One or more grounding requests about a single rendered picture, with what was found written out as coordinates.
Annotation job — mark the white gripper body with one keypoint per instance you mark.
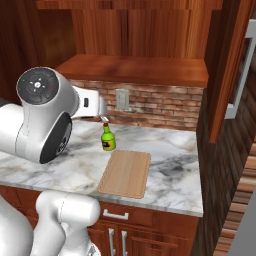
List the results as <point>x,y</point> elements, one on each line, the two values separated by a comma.
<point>101,106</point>

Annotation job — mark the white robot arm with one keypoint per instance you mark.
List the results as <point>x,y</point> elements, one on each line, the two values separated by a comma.
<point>36,133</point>

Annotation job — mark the green bottle with red cap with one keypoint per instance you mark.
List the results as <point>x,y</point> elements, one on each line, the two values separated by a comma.
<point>108,140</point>

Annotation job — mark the wooden upper cabinet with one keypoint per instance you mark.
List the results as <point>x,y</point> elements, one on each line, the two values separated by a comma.
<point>140,68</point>

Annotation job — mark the wooden cutting board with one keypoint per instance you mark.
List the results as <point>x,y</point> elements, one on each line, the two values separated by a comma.
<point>126,173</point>

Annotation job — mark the wooden base cabinet door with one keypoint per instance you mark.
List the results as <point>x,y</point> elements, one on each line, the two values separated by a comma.
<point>101,240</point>
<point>156,245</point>

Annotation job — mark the wooden upper cabinet door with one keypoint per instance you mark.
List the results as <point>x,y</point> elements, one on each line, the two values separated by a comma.
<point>226,66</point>

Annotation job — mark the wooden drawer front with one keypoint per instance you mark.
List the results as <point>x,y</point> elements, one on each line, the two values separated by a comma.
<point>160,218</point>

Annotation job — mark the silver framed appliance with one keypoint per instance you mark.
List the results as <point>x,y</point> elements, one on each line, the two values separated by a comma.
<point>237,90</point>

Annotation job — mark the grey wall outlet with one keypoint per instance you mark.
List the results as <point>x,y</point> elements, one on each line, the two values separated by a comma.
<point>122,99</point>

